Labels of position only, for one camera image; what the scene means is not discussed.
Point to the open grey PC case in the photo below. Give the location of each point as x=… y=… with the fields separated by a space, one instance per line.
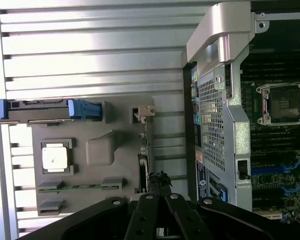
x=215 y=125

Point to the CPU socket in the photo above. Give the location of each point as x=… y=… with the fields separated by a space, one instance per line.
x=282 y=102

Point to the green RAM stick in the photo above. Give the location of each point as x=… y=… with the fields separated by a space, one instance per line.
x=85 y=187

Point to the green motherboard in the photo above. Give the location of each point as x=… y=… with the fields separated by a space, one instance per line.
x=277 y=150

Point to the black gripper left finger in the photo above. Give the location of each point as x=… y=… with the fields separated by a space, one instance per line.
x=145 y=217

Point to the silver CPU chip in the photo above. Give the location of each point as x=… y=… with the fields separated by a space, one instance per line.
x=55 y=157

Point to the white expansion slot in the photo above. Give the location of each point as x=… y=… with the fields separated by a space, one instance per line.
x=265 y=214

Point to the hard disk in blue caddy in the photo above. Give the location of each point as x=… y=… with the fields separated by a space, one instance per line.
x=40 y=111

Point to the grey printed parts rack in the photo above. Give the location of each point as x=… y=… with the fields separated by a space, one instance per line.
x=100 y=175

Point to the blue expansion slot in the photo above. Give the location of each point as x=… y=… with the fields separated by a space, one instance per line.
x=265 y=171

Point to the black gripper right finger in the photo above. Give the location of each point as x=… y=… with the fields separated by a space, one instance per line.
x=182 y=217

